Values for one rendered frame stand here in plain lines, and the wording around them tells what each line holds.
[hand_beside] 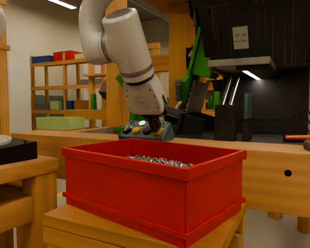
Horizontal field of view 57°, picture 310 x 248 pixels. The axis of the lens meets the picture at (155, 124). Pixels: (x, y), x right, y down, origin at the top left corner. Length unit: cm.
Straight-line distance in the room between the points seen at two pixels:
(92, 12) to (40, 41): 891
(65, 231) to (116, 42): 40
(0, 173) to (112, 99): 94
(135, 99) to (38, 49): 882
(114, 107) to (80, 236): 112
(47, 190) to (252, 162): 58
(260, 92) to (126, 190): 75
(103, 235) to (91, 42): 42
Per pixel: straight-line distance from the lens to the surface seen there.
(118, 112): 160
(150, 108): 75
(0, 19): 97
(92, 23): 73
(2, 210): 87
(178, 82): 103
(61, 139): 103
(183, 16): 148
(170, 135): 87
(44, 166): 88
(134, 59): 68
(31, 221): 92
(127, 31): 65
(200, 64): 102
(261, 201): 77
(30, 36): 942
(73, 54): 717
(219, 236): 50
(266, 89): 113
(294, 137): 92
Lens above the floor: 101
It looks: 4 degrees down
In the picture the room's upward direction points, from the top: straight up
